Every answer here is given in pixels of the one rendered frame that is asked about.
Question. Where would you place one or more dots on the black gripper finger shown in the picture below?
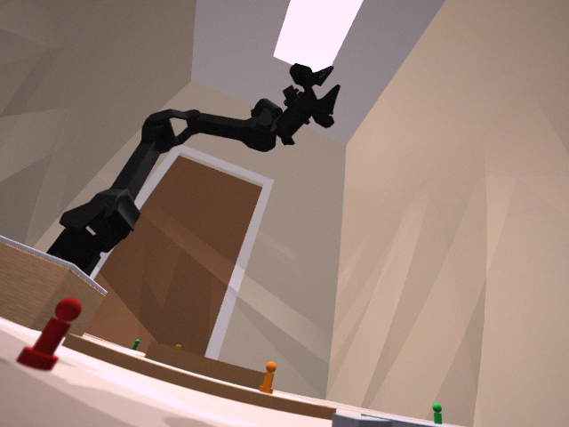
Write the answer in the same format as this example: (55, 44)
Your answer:
(322, 74)
(330, 98)

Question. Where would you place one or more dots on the red game pawn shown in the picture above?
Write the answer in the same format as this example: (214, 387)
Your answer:
(41, 356)

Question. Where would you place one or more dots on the orange game pawn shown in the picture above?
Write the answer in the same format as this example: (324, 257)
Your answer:
(266, 388)

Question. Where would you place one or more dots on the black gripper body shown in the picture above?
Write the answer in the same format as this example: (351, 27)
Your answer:
(307, 103)

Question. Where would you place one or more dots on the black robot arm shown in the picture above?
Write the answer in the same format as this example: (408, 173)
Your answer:
(112, 214)

